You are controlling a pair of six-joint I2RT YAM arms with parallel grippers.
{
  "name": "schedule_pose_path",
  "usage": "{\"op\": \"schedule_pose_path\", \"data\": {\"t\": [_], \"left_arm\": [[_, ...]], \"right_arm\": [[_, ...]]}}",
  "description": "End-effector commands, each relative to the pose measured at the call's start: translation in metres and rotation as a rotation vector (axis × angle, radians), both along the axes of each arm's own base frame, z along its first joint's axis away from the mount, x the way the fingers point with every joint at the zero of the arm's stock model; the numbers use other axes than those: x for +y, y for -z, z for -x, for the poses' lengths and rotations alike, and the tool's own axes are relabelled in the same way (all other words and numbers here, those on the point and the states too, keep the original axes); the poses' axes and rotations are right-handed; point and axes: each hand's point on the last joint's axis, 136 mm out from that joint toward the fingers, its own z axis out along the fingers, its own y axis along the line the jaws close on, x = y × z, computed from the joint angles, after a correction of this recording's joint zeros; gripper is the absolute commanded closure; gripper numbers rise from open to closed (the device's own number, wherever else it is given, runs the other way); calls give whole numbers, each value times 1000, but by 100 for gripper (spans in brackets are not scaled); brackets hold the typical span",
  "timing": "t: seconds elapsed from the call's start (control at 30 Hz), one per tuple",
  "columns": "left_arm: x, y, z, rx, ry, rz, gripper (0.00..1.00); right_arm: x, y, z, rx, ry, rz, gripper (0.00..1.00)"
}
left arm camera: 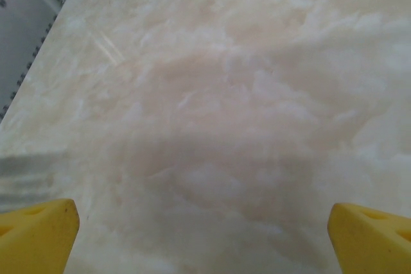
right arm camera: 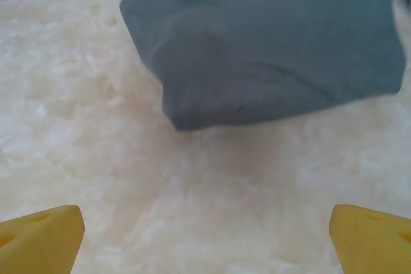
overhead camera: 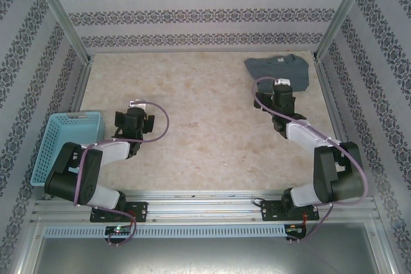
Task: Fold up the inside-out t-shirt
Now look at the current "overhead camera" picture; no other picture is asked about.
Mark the light blue plastic basket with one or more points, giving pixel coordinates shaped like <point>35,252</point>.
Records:
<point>64,136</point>

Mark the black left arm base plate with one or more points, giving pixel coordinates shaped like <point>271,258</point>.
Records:
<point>139,211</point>

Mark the small circuit board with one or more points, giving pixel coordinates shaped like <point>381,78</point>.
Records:
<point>293,229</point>
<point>118,230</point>

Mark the steel sheet panel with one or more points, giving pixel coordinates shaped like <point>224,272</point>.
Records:
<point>205,258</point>

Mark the grey t-shirt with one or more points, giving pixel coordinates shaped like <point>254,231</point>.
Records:
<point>273,68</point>

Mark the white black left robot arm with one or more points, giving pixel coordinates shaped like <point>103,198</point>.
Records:
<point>112,152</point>

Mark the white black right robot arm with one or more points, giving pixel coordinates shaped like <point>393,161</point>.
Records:
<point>302,133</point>

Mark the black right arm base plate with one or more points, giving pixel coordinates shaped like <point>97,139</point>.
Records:
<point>269,211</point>

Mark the aluminium frame post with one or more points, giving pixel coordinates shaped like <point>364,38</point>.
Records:
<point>342,14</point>
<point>64,20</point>

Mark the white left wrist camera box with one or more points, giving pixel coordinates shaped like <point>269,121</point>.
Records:
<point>137,104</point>

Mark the aluminium mounting rail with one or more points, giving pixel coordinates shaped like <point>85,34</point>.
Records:
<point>199,210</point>

